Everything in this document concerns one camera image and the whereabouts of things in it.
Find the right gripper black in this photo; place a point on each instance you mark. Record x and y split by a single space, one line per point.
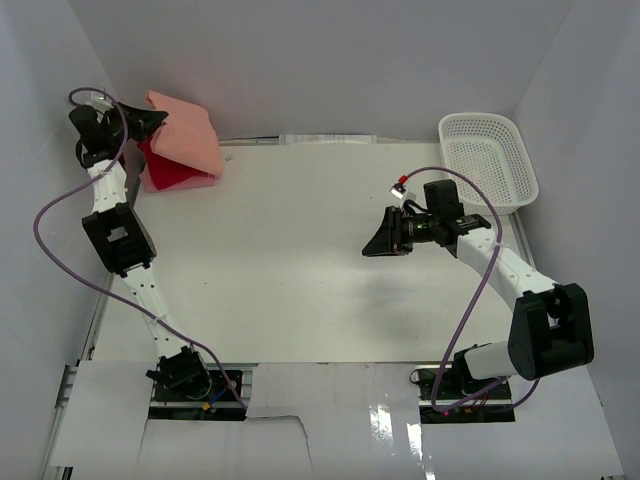
389 240

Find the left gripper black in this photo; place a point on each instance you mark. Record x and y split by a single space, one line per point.
144 122

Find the salmon pink t shirt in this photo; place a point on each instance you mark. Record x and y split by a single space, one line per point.
187 135

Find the white perforated plastic basket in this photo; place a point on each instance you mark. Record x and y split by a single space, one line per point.
488 149

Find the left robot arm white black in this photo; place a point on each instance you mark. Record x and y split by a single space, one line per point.
113 228

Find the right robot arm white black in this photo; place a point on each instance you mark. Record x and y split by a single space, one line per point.
550 330

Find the folded light pink t shirt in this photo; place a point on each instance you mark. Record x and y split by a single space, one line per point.
190 183

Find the folded red t shirt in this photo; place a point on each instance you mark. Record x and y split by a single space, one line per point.
164 172

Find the white paper sheet at back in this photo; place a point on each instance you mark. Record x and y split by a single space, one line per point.
326 139

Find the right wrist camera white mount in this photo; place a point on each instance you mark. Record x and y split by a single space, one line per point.
400 191

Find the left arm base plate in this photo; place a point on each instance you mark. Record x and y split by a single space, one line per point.
185 388

